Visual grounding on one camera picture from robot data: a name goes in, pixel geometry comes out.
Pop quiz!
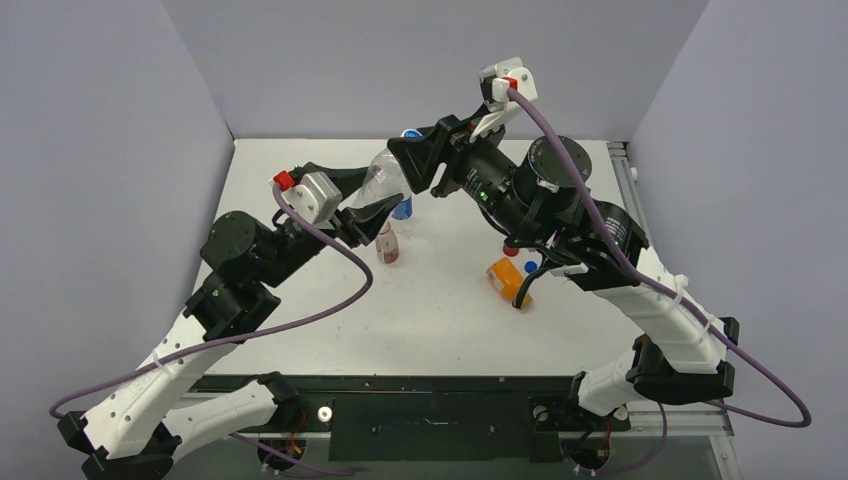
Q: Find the Pepsi bottle blue label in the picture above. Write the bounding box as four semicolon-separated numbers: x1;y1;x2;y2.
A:
391;197;413;221

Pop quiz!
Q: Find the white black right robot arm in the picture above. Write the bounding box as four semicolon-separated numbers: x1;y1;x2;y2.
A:
387;116;738;427

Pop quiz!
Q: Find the orange juice bottle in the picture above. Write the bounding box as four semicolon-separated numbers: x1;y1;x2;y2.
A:
486;257;526;305

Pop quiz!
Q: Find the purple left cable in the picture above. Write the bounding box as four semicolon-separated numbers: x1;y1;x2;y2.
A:
49;170;374;478

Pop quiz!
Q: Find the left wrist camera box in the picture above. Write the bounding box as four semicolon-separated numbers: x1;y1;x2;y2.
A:
282;172;343;229

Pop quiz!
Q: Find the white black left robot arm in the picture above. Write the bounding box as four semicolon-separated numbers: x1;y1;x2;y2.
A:
51;163;403;479

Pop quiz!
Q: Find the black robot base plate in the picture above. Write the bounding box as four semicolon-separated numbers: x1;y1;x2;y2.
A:
192;374;631;465

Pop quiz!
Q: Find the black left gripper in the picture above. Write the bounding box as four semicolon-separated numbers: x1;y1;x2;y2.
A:
258;165;401;288

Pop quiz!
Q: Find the small bottle red label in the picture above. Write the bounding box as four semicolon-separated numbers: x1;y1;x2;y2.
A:
375;221;400;264

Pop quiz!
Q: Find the clear crushed plastic bottle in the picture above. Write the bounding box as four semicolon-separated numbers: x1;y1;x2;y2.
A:
352;149;412;208

